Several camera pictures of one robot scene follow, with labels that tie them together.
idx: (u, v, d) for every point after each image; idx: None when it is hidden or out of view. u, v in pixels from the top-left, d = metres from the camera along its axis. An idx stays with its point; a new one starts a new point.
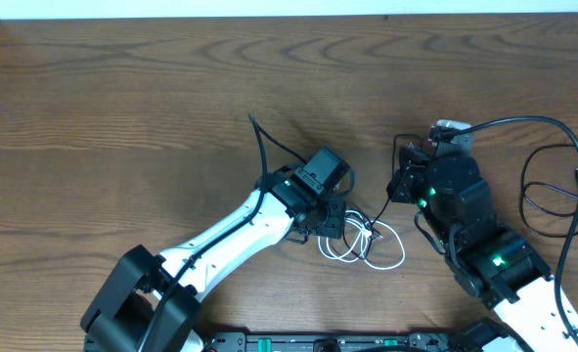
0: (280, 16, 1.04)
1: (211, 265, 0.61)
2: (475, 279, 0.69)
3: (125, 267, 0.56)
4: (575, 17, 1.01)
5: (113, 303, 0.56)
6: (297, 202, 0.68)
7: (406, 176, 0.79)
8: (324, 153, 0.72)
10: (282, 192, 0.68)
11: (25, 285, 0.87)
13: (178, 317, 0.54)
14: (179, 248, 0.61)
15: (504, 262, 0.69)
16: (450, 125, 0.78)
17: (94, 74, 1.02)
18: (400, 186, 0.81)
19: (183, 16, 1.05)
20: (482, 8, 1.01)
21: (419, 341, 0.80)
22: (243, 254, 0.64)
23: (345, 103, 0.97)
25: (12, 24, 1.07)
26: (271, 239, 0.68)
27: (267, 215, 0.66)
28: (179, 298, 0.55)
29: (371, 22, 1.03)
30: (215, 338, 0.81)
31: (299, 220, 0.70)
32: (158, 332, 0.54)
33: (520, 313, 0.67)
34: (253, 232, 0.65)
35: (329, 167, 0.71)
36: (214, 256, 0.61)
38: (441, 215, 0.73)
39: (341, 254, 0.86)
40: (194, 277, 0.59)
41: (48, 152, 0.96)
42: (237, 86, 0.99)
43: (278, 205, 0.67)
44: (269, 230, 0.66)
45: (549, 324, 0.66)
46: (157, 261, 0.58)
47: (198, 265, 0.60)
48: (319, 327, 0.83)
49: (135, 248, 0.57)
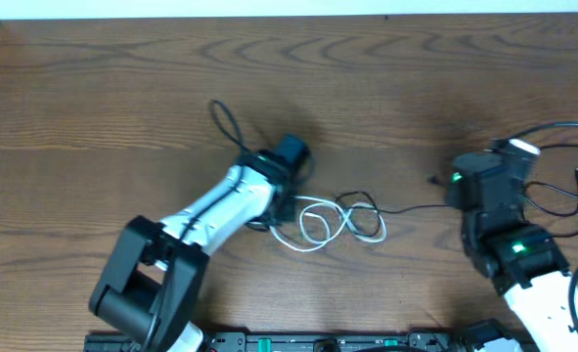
0: (280, 15, 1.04)
1: (210, 225, 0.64)
2: (492, 261, 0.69)
3: (127, 238, 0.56)
4: (574, 17, 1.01)
5: (122, 275, 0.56)
6: (278, 175, 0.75)
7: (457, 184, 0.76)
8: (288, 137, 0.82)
10: (260, 168, 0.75)
11: (25, 285, 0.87)
13: (188, 271, 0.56)
14: (176, 215, 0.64)
15: (523, 249, 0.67)
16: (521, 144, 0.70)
17: (94, 74, 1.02)
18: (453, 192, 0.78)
19: (184, 16, 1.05)
20: (481, 8, 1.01)
21: (419, 341, 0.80)
22: (230, 224, 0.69)
23: (345, 102, 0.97)
25: (11, 24, 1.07)
26: (255, 207, 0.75)
27: (249, 184, 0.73)
28: (184, 253, 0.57)
29: (371, 22, 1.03)
30: (215, 338, 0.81)
31: (279, 194, 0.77)
32: (173, 290, 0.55)
33: (531, 301, 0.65)
34: (242, 197, 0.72)
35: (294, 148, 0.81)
36: (210, 218, 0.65)
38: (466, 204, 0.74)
39: (342, 255, 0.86)
40: (196, 235, 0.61)
41: (48, 152, 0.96)
42: (237, 86, 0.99)
43: (257, 176, 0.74)
44: (253, 196, 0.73)
45: (556, 315, 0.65)
46: (156, 229, 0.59)
47: (198, 227, 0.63)
48: (319, 327, 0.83)
49: (133, 219, 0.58)
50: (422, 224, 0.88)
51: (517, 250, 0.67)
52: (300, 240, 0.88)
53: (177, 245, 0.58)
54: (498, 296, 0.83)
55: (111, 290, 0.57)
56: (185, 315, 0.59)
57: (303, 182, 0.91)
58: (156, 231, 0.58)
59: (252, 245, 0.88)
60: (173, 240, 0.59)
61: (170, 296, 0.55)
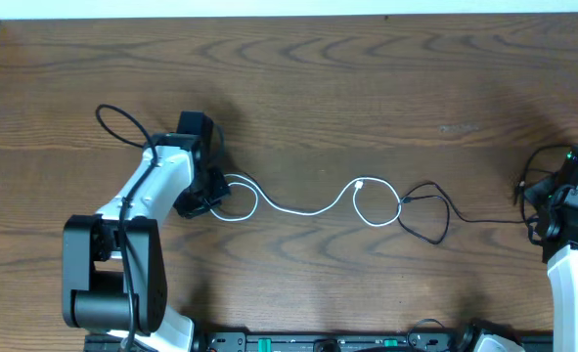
0: (280, 16, 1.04)
1: (145, 198, 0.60)
2: (555, 224, 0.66)
3: (69, 238, 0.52)
4: (575, 17, 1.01)
5: (83, 274, 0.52)
6: (190, 143, 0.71)
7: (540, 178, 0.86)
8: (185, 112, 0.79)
10: (171, 143, 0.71)
11: (25, 284, 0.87)
13: (142, 238, 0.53)
14: (107, 204, 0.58)
15: None
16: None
17: (94, 74, 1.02)
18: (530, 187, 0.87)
19: (184, 16, 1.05)
20: (482, 8, 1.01)
21: (419, 341, 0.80)
22: (166, 195, 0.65)
23: (346, 102, 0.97)
25: (12, 24, 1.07)
26: (184, 176, 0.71)
27: (168, 156, 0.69)
28: (130, 225, 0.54)
29: (371, 22, 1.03)
30: (215, 337, 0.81)
31: (200, 160, 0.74)
32: (138, 263, 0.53)
33: (576, 259, 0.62)
34: (165, 166, 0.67)
35: (198, 117, 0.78)
36: (141, 194, 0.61)
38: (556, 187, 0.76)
39: (341, 255, 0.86)
40: (137, 211, 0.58)
41: (48, 152, 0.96)
42: (237, 86, 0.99)
43: (172, 149, 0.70)
44: (178, 163, 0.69)
45: None
46: (96, 219, 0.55)
47: (135, 204, 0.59)
48: (319, 327, 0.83)
49: (69, 219, 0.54)
50: (421, 224, 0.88)
51: None
52: (300, 240, 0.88)
53: (121, 224, 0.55)
54: (498, 296, 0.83)
55: (80, 293, 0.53)
56: (158, 284, 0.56)
57: (302, 182, 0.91)
58: (99, 221, 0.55)
59: (252, 245, 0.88)
60: (116, 222, 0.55)
61: (139, 270, 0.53)
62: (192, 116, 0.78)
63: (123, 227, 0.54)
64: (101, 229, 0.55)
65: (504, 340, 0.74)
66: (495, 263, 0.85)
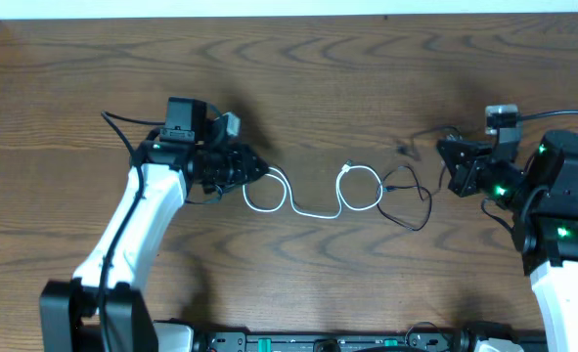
0: (280, 15, 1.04)
1: (129, 251, 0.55)
2: (532, 238, 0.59)
3: (47, 308, 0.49)
4: (574, 17, 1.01)
5: (66, 344, 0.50)
6: (177, 157, 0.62)
7: (465, 154, 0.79)
8: (174, 100, 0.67)
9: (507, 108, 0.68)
10: (158, 154, 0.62)
11: (25, 285, 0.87)
13: (123, 314, 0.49)
14: (88, 260, 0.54)
15: (568, 234, 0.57)
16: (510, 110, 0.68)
17: (94, 74, 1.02)
18: (460, 169, 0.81)
19: (183, 16, 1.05)
20: (481, 8, 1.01)
21: (419, 341, 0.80)
22: (155, 234, 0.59)
23: (345, 103, 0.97)
25: (11, 24, 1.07)
26: (176, 201, 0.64)
27: (155, 183, 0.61)
28: (113, 297, 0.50)
29: (371, 22, 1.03)
30: (215, 338, 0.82)
31: (193, 172, 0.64)
32: (120, 338, 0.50)
33: (558, 280, 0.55)
34: (155, 196, 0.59)
35: (188, 110, 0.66)
36: (125, 245, 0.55)
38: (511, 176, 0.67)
39: (341, 255, 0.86)
40: (119, 273, 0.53)
41: (48, 152, 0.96)
42: (236, 86, 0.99)
43: (159, 167, 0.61)
44: (166, 192, 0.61)
45: None
46: (75, 286, 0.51)
47: (117, 262, 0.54)
48: (319, 327, 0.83)
49: (47, 285, 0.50)
50: (417, 220, 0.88)
51: (560, 234, 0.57)
52: (300, 240, 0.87)
53: (103, 292, 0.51)
54: (498, 296, 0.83)
55: None
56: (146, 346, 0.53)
57: (303, 181, 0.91)
58: (77, 287, 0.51)
59: (252, 245, 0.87)
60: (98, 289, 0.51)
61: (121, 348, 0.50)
62: (182, 107, 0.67)
63: (105, 298, 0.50)
64: (82, 293, 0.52)
65: (501, 341, 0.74)
66: (495, 263, 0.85)
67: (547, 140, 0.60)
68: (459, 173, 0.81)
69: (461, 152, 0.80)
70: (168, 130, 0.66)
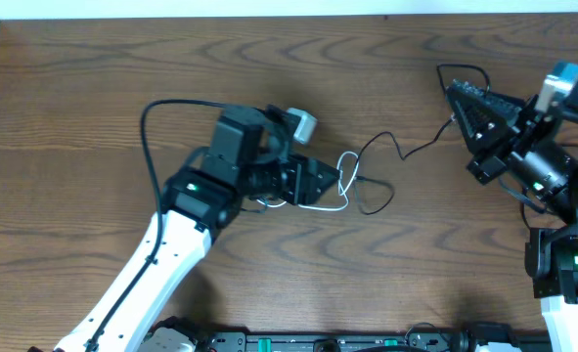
0: (280, 15, 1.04)
1: (118, 334, 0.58)
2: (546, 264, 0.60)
3: None
4: (574, 17, 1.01)
5: None
6: (208, 210, 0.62)
7: (495, 130, 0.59)
8: (222, 126, 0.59)
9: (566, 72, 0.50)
10: (193, 197, 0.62)
11: (25, 285, 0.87)
13: None
14: (76, 333, 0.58)
15: None
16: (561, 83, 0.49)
17: (94, 74, 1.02)
18: (496, 158, 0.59)
19: (183, 16, 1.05)
20: (481, 8, 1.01)
21: (419, 341, 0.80)
22: (155, 310, 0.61)
23: (345, 103, 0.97)
25: (11, 24, 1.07)
26: (190, 264, 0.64)
27: (168, 249, 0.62)
28: None
29: (371, 22, 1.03)
30: (215, 337, 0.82)
31: (224, 220, 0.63)
32: None
33: (573, 320, 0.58)
34: (159, 270, 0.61)
35: (234, 145, 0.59)
36: (114, 328, 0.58)
38: (556, 168, 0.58)
39: (341, 255, 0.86)
40: None
41: (47, 152, 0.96)
42: (236, 86, 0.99)
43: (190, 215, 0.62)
44: (178, 261, 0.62)
45: None
46: None
47: (101, 344, 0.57)
48: (319, 327, 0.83)
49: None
50: (376, 207, 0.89)
51: (577, 262, 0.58)
52: (300, 240, 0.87)
53: None
54: (498, 296, 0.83)
55: None
56: None
57: None
58: None
59: (252, 245, 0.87)
60: None
61: None
62: (228, 137, 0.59)
63: None
64: None
65: (499, 344, 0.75)
66: (494, 263, 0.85)
67: None
68: (492, 162, 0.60)
69: (490, 123, 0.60)
70: (209, 157, 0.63)
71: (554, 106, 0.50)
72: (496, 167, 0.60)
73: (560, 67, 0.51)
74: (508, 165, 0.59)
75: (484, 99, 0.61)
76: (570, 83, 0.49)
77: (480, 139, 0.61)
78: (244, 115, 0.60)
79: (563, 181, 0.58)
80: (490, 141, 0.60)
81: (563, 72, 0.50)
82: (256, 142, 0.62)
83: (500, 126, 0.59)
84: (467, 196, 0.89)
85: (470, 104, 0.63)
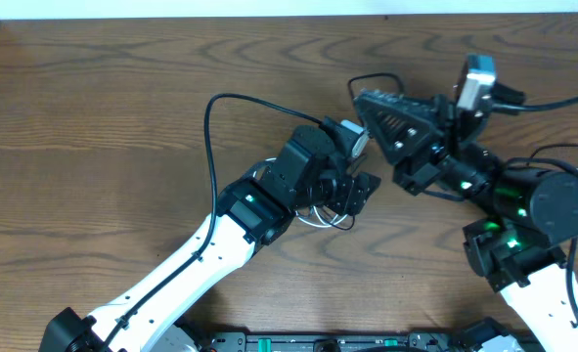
0: (280, 15, 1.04)
1: (150, 320, 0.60)
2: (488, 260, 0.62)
3: (54, 330, 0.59)
4: (574, 17, 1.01)
5: None
6: (258, 224, 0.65)
7: (418, 137, 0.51)
8: (290, 149, 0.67)
9: (486, 68, 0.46)
10: (247, 208, 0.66)
11: (25, 285, 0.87)
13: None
14: (111, 308, 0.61)
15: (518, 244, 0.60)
16: (482, 85, 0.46)
17: (94, 74, 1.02)
18: (427, 165, 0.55)
19: (183, 16, 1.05)
20: (481, 8, 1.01)
21: (419, 341, 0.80)
22: (188, 306, 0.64)
23: (345, 102, 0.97)
25: (11, 24, 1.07)
26: (229, 270, 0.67)
27: (215, 254, 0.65)
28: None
29: (371, 22, 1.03)
30: (215, 338, 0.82)
31: (270, 239, 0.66)
32: None
33: (532, 300, 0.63)
34: (201, 268, 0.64)
35: (297, 167, 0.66)
36: (147, 311, 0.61)
38: (479, 168, 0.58)
39: (341, 255, 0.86)
40: (126, 338, 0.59)
41: (48, 152, 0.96)
42: (236, 86, 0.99)
43: (238, 225, 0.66)
44: (222, 264, 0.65)
45: (557, 312, 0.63)
46: (84, 329, 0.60)
47: (131, 324, 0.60)
48: (319, 327, 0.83)
49: (60, 313, 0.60)
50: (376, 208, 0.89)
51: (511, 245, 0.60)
52: (300, 240, 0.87)
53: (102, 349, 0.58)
54: (498, 295, 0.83)
55: None
56: None
57: None
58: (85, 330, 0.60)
59: None
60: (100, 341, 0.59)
61: None
62: (293, 160, 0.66)
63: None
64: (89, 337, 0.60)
65: (492, 341, 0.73)
66: None
67: (535, 220, 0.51)
68: (425, 169, 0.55)
69: (412, 129, 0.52)
70: (270, 174, 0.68)
71: (484, 100, 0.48)
72: (429, 174, 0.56)
73: (474, 59, 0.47)
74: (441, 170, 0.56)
75: (398, 103, 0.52)
76: (493, 74, 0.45)
77: (402, 148, 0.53)
78: (314, 143, 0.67)
79: (485, 178, 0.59)
80: (412, 150, 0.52)
81: (482, 65, 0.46)
82: (320, 167, 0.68)
83: (422, 132, 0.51)
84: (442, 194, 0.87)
85: (382, 114, 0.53)
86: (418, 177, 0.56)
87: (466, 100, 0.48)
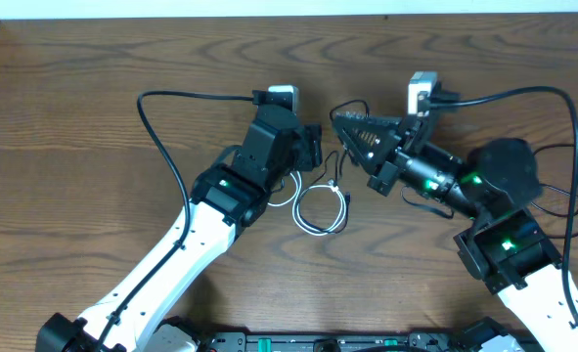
0: (280, 15, 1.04)
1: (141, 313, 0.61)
2: (484, 263, 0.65)
3: (47, 337, 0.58)
4: (574, 17, 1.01)
5: None
6: (236, 206, 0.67)
7: (382, 143, 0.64)
8: (256, 129, 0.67)
9: (419, 79, 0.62)
10: (223, 193, 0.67)
11: (25, 284, 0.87)
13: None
14: (101, 307, 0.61)
15: (512, 246, 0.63)
16: (419, 91, 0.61)
17: (94, 74, 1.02)
18: (387, 163, 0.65)
19: (183, 16, 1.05)
20: (481, 8, 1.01)
21: (419, 341, 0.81)
22: (177, 292, 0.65)
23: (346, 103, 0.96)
25: (11, 23, 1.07)
26: (212, 253, 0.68)
27: (197, 240, 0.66)
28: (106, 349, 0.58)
29: (371, 22, 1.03)
30: (215, 338, 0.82)
31: (248, 219, 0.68)
32: None
33: (529, 300, 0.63)
34: (185, 256, 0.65)
35: (266, 146, 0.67)
36: (137, 304, 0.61)
38: (442, 168, 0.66)
39: (342, 257, 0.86)
40: (119, 332, 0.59)
41: (48, 152, 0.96)
42: (236, 86, 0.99)
43: (217, 209, 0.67)
44: (205, 249, 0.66)
45: (555, 313, 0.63)
46: (77, 330, 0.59)
47: (123, 319, 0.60)
48: (319, 327, 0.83)
49: (50, 319, 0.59)
50: (376, 209, 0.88)
51: (506, 247, 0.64)
52: (299, 240, 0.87)
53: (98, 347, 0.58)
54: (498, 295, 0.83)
55: None
56: None
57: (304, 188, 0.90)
58: (77, 331, 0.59)
59: (251, 245, 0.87)
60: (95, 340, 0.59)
61: None
62: (258, 140, 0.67)
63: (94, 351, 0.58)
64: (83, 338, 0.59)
65: (492, 341, 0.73)
66: None
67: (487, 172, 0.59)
68: (387, 168, 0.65)
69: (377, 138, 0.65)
70: (241, 157, 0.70)
71: (422, 101, 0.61)
72: (391, 172, 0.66)
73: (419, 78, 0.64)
74: (399, 166, 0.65)
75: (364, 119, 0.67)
76: (427, 83, 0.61)
77: (373, 156, 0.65)
78: (278, 119, 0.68)
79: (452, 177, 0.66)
80: (378, 155, 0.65)
81: (422, 78, 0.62)
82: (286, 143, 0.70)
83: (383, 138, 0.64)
84: (433, 210, 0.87)
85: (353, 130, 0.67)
86: (384, 178, 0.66)
87: (411, 106, 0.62)
